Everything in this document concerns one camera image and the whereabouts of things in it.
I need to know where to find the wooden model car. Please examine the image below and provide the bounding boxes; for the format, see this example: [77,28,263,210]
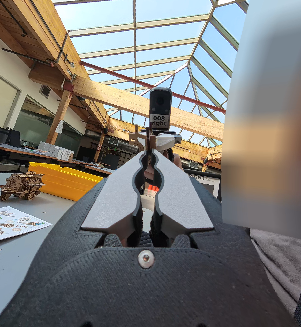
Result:
[0,172,46,201]

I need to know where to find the red ceiling pipe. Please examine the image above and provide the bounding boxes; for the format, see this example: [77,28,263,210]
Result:
[80,60,226,114]

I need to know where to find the stack of small white boxes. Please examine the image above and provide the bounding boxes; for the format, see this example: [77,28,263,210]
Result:
[37,142,75,161]

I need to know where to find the printed instruction booklet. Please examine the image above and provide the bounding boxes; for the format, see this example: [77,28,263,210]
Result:
[0,206,53,246]

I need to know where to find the white sign with black marker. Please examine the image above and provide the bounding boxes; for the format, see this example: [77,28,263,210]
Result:
[187,172,222,202]

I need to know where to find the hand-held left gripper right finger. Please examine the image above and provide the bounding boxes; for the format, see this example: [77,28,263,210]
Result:
[150,149,215,248]

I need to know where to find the yellow plastic storage bin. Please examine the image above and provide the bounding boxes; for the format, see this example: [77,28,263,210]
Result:
[28,162,109,202]

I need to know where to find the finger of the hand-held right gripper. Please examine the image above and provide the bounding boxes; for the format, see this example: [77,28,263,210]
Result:
[151,133,183,152]

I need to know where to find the cross-shaped wooden model part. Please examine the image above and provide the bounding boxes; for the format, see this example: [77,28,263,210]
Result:
[128,124,156,154]

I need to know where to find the person's right hand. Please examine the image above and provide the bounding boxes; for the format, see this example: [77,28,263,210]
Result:
[171,153,184,171]

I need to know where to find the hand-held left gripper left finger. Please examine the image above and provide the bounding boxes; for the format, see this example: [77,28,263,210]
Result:
[81,149,147,248]

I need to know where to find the long wooden desk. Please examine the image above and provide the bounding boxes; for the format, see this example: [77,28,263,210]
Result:
[0,142,80,165]

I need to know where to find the thin wooden model part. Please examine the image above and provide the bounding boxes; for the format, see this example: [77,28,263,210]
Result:
[144,127,153,165]

